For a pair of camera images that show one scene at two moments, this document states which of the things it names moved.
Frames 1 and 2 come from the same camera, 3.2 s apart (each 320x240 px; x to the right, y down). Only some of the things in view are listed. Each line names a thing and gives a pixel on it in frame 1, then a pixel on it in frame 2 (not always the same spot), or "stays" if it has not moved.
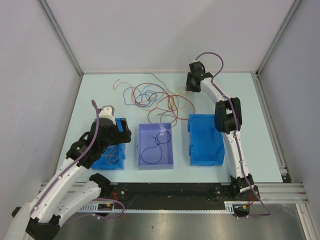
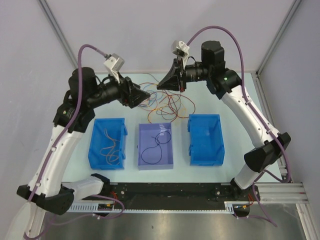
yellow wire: [181, 87] to [162, 107]
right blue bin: [206, 146] stays
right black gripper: [188, 87] to [173, 80]
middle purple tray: [155, 146] stays
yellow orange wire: [110, 155] stays
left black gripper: [123, 136] to [129, 94]
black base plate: [173, 194] stays
